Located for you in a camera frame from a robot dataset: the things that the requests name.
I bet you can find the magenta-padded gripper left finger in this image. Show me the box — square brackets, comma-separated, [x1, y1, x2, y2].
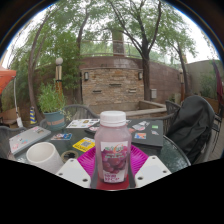
[55, 144, 99, 190]

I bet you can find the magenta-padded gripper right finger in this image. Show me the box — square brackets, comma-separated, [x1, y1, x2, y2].
[128, 144, 173, 189]

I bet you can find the purple juice bottle white cap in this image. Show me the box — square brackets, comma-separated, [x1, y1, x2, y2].
[94, 110, 133, 184]

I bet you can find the tape roll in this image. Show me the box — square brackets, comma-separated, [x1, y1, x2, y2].
[60, 149, 80, 164]

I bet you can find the yellow sticker card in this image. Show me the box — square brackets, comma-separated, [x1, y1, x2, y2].
[72, 136, 96, 153]

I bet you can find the white cup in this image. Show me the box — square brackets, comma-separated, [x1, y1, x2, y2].
[25, 141, 65, 174]

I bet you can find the black laptop with stickers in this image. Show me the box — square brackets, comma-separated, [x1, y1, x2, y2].
[84, 118, 164, 148]

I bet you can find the small colourful sticker card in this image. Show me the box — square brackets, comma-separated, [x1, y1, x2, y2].
[50, 133, 73, 141]

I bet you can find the white sticker sheet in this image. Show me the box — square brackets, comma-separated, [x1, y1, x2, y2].
[65, 118, 100, 129]

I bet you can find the silver laptop with stickers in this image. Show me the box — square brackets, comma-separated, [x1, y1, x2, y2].
[8, 125, 53, 156]

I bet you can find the green plant in teal pot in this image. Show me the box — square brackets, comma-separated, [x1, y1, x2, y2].
[37, 83, 68, 131]

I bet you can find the blue yellow striped cone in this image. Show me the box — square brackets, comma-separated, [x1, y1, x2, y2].
[29, 106, 38, 125]

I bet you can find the tall dark-trunked tree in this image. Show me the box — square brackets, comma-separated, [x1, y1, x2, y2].
[99, 0, 198, 103]

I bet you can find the closed maroon patio umbrella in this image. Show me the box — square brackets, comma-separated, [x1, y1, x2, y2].
[211, 59, 224, 108]

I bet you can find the orange canopy tent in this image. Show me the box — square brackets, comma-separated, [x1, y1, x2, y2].
[0, 65, 24, 129]

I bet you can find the globe-topped lamp post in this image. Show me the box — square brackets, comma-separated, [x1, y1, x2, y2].
[54, 57, 64, 96]

